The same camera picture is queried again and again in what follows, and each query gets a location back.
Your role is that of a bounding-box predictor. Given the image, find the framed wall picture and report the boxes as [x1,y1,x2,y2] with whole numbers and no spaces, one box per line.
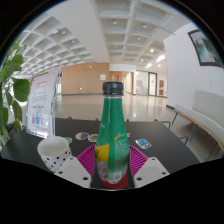
[187,28,224,69]

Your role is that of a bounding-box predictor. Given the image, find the black metal chair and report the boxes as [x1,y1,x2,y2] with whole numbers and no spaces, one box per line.
[152,117,172,130]

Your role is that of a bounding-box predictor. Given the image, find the small blue card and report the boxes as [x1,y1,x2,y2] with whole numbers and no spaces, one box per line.
[134,138,153,150]

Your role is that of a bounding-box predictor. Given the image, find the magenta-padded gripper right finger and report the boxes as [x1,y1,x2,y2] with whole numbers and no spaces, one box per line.
[127,144,171,189]

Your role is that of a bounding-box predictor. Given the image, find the recessed ceiling lights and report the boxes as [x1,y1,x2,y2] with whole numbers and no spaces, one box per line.
[49,18,168,68]

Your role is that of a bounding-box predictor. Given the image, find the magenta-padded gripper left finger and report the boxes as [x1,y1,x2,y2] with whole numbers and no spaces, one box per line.
[53,143,98,189]

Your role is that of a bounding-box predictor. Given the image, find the white polka-dot mug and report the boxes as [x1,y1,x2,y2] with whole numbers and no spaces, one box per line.
[36,135,73,174]

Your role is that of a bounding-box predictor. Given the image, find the white bench with wooden frame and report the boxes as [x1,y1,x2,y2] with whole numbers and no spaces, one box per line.
[172,89,224,162]

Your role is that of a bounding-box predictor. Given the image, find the green plastic drink bottle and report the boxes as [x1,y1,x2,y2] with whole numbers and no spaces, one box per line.
[93,81,131,186]

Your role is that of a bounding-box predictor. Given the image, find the green leafy potted plant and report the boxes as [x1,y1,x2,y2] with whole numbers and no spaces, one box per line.
[0,40,32,148]

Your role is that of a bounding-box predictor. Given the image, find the clear acrylic sign stand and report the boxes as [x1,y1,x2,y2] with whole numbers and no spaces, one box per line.
[25,70,61,140]

